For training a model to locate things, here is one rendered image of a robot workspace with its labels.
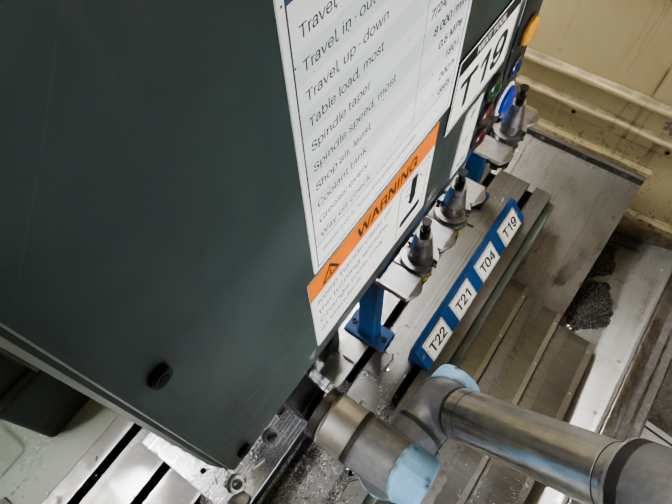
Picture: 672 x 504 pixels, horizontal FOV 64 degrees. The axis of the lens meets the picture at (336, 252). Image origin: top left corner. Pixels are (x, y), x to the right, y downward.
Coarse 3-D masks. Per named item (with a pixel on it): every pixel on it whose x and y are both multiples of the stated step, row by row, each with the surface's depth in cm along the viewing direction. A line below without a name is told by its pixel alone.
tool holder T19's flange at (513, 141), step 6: (498, 120) 103; (492, 126) 102; (492, 132) 102; (498, 132) 101; (522, 132) 101; (498, 138) 101; (504, 138) 100; (510, 138) 100; (516, 138) 100; (522, 138) 102; (510, 144) 102; (516, 144) 102
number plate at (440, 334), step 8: (440, 320) 112; (440, 328) 112; (448, 328) 113; (432, 336) 110; (440, 336) 112; (448, 336) 114; (424, 344) 109; (432, 344) 111; (440, 344) 112; (432, 352) 111
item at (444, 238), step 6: (426, 216) 93; (420, 222) 93; (432, 222) 93; (438, 222) 93; (414, 228) 92; (432, 228) 92; (438, 228) 92; (444, 228) 92; (450, 228) 92; (414, 234) 92; (438, 234) 92; (444, 234) 92; (450, 234) 92; (438, 240) 91; (444, 240) 91; (450, 240) 91; (438, 246) 90; (444, 246) 90; (450, 246) 91
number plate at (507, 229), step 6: (510, 210) 124; (510, 216) 124; (516, 216) 125; (504, 222) 123; (510, 222) 124; (516, 222) 126; (498, 228) 122; (504, 228) 123; (510, 228) 124; (516, 228) 126; (498, 234) 122; (504, 234) 123; (510, 234) 125; (504, 240) 123; (510, 240) 125
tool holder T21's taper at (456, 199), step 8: (448, 192) 89; (456, 192) 87; (464, 192) 87; (448, 200) 89; (456, 200) 88; (464, 200) 89; (440, 208) 93; (448, 208) 90; (456, 208) 90; (464, 208) 91; (448, 216) 92; (456, 216) 91
